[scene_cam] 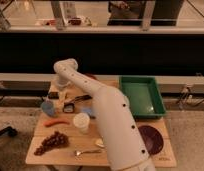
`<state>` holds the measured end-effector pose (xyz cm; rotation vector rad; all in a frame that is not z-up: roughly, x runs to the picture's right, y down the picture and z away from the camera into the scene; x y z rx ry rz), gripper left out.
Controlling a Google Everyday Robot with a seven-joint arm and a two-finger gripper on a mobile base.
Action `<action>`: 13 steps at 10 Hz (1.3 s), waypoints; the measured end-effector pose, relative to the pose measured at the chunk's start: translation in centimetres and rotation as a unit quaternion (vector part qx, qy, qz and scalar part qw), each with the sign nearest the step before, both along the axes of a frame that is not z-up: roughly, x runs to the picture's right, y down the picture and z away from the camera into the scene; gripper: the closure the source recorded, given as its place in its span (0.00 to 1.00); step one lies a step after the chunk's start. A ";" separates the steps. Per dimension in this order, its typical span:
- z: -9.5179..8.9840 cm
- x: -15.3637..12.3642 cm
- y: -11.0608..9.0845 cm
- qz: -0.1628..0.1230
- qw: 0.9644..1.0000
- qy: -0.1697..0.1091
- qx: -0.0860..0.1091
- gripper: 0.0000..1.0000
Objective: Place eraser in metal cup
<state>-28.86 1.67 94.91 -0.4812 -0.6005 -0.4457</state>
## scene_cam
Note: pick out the purple bowl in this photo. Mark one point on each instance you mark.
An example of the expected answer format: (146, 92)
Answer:
(152, 138)

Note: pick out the wooden table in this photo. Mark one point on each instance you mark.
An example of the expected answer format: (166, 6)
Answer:
(91, 141)

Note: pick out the green plastic tray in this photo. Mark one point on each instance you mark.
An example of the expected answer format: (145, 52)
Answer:
(144, 96)

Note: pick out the black handled tool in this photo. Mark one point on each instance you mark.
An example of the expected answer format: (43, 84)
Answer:
(79, 98)

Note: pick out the bunch of dark grapes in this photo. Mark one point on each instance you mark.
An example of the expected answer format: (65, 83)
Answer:
(55, 140)

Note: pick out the blue cloth piece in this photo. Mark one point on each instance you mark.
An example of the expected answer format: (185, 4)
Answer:
(88, 111)

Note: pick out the metal spoon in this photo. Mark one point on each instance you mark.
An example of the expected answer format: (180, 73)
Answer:
(78, 153)

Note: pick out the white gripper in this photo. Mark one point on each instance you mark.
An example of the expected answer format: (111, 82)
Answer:
(61, 82)

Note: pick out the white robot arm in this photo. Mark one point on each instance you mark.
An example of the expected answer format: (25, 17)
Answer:
(124, 145)

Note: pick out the black chair base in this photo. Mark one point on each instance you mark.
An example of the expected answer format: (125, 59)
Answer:
(10, 131)

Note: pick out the white plastic cup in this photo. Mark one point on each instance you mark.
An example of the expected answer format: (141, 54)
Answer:
(81, 121)

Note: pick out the blue round object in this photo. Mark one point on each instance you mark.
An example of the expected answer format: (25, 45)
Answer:
(48, 108)

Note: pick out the red round object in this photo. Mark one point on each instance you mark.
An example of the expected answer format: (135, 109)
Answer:
(91, 76)

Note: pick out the orange carrot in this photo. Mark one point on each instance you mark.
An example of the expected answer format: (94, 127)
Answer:
(54, 122)

